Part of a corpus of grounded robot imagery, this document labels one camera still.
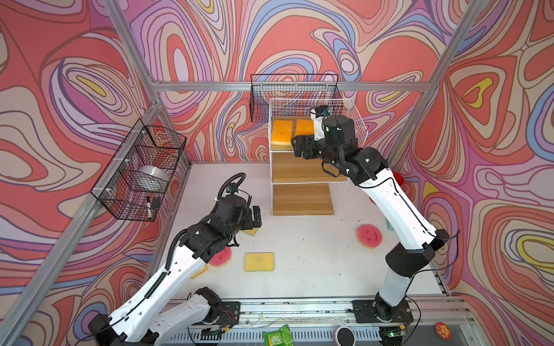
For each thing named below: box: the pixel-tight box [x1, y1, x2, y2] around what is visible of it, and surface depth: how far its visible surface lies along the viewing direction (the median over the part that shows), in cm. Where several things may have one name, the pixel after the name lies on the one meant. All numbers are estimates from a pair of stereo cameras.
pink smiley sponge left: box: [208, 246, 233, 268], surface depth 85 cm
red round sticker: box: [434, 321, 453, 341], surface depth 72 cm
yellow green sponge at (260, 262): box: [243, 251, 275, 272], surface depth 86 cm
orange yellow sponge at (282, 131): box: [271, 119, 294, 144], surface depth 73 cm
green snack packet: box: [262, 324, 294, 346], surface depth 70 cm
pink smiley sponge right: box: [355, 224, 384, 250], surface depth 90 cm
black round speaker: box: [332, 325, 358, 346], surface depth 66 cm
